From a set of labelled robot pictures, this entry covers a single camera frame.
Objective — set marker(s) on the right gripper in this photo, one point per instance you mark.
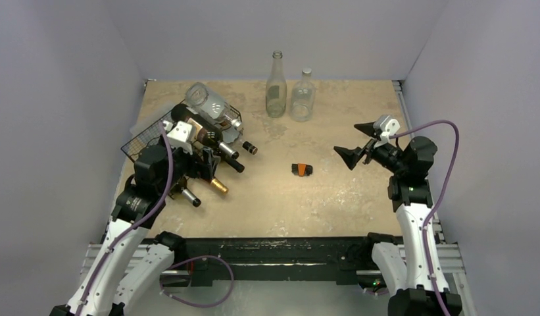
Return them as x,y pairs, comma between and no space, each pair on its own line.
368,148

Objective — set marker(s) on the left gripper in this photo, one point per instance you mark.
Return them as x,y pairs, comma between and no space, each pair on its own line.
204,169

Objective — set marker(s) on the dark green bottle silver foil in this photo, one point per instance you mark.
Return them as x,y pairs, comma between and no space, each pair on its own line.
207,134

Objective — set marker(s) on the clear round bottle silver cap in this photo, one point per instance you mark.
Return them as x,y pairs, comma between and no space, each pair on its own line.
302,97

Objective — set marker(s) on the tall clear bottle no cap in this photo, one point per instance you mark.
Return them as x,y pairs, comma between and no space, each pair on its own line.
276,87

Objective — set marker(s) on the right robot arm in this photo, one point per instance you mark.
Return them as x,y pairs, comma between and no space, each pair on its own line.
415,280

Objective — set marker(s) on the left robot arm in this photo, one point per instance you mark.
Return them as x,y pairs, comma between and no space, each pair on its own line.
108,288

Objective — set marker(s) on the dark bottle black cap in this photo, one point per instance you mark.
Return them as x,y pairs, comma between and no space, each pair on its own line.
233,163

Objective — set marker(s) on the red wine bottle gold foil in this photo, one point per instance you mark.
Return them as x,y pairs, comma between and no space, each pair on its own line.
218,185

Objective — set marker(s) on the clear flat bottle black cap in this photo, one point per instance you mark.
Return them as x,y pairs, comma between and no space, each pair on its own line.
233,137

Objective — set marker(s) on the dark bottle grey foil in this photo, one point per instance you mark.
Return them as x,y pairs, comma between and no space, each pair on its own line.
187,194

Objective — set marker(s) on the top clear bottle silver cap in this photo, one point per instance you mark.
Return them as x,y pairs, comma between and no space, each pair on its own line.
213,106

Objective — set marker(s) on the orange hex key set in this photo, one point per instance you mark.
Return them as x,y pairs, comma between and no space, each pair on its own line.
301,169

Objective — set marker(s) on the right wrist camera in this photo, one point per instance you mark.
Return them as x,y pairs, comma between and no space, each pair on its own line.
385,127

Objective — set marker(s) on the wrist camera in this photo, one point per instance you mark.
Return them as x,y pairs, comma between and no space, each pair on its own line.
180,135
385,127

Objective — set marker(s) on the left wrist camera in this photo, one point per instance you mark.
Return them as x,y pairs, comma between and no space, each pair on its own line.
180,135

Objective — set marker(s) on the black wire wine rack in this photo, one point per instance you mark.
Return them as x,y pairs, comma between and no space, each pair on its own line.
154,162

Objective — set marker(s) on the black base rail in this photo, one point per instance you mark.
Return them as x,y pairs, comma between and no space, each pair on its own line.
344,260

